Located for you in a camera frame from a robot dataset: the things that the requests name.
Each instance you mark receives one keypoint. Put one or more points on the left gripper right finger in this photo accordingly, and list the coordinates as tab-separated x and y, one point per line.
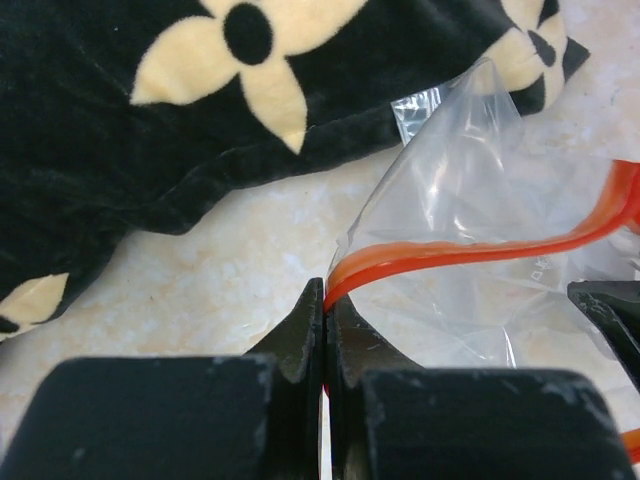
391	418

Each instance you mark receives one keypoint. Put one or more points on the black floral pillow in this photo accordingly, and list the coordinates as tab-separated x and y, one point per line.
123	116

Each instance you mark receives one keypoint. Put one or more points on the clear zip top bag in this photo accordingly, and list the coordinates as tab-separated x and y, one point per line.
466	247

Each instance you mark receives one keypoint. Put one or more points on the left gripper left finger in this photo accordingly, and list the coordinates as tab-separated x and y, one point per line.
252	416

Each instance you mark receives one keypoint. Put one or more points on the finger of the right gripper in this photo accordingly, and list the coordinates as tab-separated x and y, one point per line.
613	308

